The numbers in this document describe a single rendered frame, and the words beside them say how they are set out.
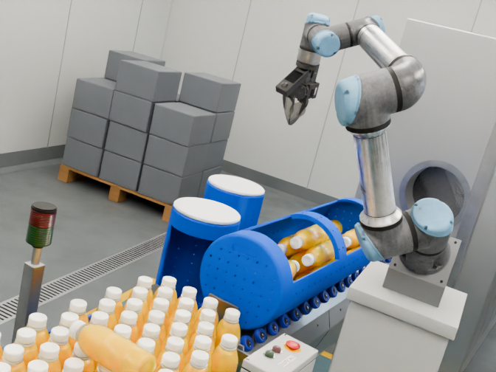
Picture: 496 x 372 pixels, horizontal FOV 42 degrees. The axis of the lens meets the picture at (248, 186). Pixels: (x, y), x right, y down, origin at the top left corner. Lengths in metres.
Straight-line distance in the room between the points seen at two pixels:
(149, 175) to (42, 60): 1.45
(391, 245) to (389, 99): 0.42
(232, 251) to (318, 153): 5.21
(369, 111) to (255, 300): 0.64
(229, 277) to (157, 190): 3.64
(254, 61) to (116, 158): 2.26
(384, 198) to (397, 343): 0.46
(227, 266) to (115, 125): 3.86
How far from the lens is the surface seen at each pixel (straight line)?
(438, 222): 1.84
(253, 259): 1.87
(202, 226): 2.54
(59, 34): 6.25
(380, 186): 1.74
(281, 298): 1.86
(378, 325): 1.99
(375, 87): 1.63
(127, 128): 5.62
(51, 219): 1.70
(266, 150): 7.25
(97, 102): 5.77
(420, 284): 2.01
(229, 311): 1.72
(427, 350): 1.99
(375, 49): 1.87
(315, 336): 2.30
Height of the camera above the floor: 1.85
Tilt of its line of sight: 15 degrees down
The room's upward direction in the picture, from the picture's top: 14 degrees clockwise
